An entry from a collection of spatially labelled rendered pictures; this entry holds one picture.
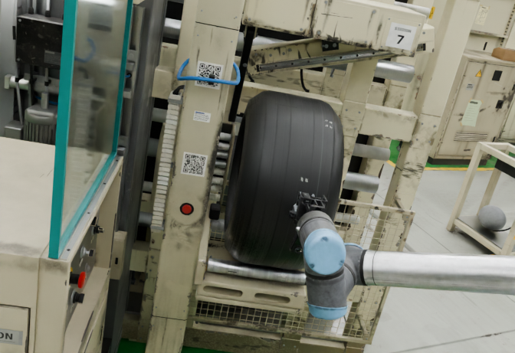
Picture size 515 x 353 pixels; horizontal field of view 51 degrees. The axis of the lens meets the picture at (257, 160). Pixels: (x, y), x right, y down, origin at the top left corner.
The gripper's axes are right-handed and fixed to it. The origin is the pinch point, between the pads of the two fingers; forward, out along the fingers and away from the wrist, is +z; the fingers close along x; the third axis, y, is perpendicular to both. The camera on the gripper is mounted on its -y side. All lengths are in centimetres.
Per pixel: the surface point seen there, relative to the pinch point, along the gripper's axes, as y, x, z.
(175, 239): -26.4, 34.2, 24.6
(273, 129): 18.7, 11.1, 9.7
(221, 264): -29.8, 18.0, 18.0
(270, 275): -30.8, 1.3, 17.5
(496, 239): -81, -209, 241
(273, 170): 8.5, 9.4, 3.1
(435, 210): -86, -187, 309
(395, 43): 49, -28, 41
